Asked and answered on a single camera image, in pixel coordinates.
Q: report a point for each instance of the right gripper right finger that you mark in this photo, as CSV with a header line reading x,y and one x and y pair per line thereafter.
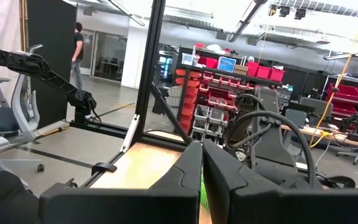
x,y
275,207

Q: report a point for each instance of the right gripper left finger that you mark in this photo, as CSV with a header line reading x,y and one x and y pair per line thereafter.
x,y
135,207

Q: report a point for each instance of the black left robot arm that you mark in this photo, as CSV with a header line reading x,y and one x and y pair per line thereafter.
x,y
269,140

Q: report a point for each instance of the wooden workbench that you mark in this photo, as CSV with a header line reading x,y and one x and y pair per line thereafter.
x,y
337,137

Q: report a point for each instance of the shelf rack with red bins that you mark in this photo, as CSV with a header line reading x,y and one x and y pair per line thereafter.
x,y
216,93

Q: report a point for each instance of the grey office chair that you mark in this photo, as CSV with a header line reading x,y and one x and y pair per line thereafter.
x,y
14,118

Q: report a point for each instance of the black wheeled partition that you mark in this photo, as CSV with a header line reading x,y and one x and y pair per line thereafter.
x,y
51,62

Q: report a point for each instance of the black frame clamp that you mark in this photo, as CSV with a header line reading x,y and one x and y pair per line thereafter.
x,y
103,168

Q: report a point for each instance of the silver aluminium bracket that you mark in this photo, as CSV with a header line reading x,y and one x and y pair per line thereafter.
x,y
130,133

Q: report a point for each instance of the black aluminium table frame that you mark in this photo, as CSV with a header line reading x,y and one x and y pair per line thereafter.
x,y
149,77

